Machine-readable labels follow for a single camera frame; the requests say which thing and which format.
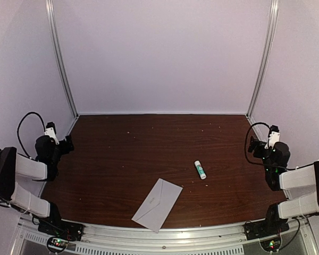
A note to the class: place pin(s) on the aluminium frame post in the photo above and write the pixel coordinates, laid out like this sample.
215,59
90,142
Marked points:
270,34
59,57

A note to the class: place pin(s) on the white green glue stick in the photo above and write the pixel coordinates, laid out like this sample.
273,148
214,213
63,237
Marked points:
200,170

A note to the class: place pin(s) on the grey envelope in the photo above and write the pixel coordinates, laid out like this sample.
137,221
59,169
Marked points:
155,209

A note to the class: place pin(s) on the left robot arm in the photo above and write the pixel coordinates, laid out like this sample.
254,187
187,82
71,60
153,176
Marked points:
15,166

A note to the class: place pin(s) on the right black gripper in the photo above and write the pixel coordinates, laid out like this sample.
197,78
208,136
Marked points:
253,145

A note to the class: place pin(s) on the front aluminium rail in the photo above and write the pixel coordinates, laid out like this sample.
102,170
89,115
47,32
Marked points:
222,239

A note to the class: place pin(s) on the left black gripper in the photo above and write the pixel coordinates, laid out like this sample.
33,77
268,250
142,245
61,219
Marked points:
65,150

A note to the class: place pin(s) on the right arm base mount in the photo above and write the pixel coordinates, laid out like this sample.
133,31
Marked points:
265,233

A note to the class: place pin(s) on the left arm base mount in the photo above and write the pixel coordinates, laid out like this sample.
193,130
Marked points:
60,236

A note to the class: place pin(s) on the right aluminium frame post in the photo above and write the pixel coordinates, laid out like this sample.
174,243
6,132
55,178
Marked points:
270,34

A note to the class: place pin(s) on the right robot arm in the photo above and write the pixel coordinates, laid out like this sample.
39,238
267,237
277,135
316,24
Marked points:
275,157

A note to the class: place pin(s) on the left aluminium frame post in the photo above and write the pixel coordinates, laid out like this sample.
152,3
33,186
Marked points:
59,57

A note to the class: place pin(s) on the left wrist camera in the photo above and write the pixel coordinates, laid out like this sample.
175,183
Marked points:
50,131

